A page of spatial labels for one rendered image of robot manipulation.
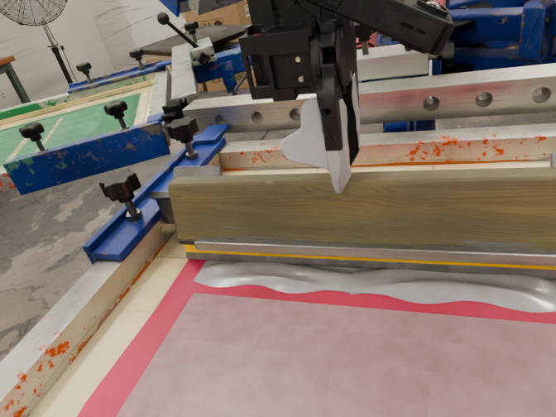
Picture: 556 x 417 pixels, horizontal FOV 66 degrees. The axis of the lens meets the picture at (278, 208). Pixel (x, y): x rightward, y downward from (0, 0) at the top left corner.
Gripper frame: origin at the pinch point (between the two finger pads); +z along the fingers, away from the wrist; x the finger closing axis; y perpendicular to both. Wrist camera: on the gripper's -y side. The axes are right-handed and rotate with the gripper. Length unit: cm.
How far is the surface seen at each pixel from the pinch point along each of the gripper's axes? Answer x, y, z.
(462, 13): -79, -12, 3
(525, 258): 5.2, -15.0, 6.1
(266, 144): -20.5, 17.6, 7.0
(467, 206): 2.9, -10.4, 2.5
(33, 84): -293, 380, 60
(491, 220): 3.2, -12.4, 3.7
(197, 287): 7.7, 16.8, 10.7
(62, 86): -326, 380, 74
